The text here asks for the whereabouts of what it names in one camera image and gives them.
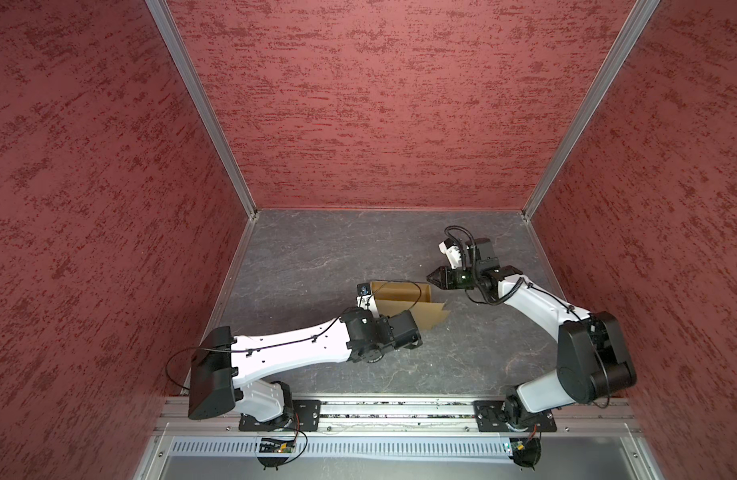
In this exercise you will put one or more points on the aluminium front rail frame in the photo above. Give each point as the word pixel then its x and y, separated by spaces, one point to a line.
pixel 346 415

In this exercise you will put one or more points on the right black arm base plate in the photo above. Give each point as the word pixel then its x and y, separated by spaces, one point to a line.
pixel 508 416

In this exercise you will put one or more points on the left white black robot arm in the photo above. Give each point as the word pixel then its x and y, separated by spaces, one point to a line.
pixel 228 373

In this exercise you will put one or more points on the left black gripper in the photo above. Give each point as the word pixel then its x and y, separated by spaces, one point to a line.
pixel 412 330

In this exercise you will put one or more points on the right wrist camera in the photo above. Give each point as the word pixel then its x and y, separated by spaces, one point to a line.
pixel 481 254

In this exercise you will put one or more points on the perforated metal cable tray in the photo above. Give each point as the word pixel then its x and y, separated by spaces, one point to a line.
pixel 393 448

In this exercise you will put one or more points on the right aluminium corner post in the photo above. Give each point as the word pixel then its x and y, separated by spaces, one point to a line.
pixel 633 27

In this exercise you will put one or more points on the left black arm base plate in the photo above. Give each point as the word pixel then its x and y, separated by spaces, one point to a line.
pixel 303 415

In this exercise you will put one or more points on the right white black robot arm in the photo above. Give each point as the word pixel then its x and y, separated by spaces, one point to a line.
pixel 592 358

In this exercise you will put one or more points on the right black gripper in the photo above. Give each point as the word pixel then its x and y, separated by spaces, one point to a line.
pixel 444 281

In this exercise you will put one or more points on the aluminium corner post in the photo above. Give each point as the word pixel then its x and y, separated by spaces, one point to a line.
pixel 633 27
pixel 160 11

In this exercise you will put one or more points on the brown cardboard box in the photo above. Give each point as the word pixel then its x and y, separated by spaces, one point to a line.
pixel 392 298

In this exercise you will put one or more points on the left aluminium corner post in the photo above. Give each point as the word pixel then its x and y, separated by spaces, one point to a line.
pixel 160 11

